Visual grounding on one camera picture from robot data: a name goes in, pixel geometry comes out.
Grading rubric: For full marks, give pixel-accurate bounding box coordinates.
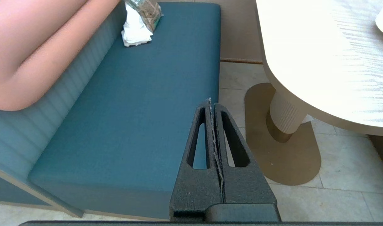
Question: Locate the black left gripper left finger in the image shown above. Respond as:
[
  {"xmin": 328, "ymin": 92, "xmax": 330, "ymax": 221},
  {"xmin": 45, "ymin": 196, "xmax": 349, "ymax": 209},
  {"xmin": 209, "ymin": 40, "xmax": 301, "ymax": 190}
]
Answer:
[{"xmin": 169, "ymin": 98, "xmax": 224, "ymax": 220}]

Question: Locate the ribbed white table pedestal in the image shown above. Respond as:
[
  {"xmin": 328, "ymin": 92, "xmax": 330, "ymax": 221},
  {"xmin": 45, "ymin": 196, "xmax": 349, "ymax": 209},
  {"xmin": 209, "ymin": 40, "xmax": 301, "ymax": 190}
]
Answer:
[{"xmin": 269, "ymin": 89, "xmax": 308, "ymax": 135}]

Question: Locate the pink cylindrical bolster cushion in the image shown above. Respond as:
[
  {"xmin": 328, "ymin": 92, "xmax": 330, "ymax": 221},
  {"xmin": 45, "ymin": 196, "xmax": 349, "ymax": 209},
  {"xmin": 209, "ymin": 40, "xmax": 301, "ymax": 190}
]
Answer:
[{"xmin": 0, "ymin": 0, "xmax": 121, "ymax": 111}]

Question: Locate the tan table base plate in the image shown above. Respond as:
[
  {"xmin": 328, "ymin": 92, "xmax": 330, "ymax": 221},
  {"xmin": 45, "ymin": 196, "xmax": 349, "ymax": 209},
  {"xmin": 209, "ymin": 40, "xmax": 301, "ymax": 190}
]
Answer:
[{"xmin": 244, "ymin": 83, "xmax": 322, "ymax": 186}]

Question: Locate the white crumpled tissue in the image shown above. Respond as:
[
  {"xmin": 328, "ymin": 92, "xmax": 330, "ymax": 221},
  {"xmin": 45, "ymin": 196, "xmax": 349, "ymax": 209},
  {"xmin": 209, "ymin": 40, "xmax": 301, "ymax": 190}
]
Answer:
[{"xmin": 121, "ymin": 3, "xmax": 153, "ymax": 47}]

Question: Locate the green snack packet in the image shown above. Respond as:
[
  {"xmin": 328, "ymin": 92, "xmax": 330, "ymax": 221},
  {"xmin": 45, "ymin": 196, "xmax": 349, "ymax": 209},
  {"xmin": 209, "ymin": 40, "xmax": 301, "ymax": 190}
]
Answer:
[{"xmin": 125, "ymin": 0, "xmax": 163, "ymax": 32}]

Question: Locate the teal upholstered booth sofa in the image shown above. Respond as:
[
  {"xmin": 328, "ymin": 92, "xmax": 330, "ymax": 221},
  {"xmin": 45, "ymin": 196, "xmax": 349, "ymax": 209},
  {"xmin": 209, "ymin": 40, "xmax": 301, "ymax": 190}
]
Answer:
[{"xmin": 0, "ymin": 0, "xmax": 222, "ymax": 220}]

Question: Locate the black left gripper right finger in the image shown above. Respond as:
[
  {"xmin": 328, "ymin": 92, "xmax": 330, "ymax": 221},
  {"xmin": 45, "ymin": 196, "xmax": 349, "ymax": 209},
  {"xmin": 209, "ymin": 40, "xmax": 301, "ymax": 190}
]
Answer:
[{"xmin": 213, "ymin": 103, "xmax": 277, "ymax": 205}]

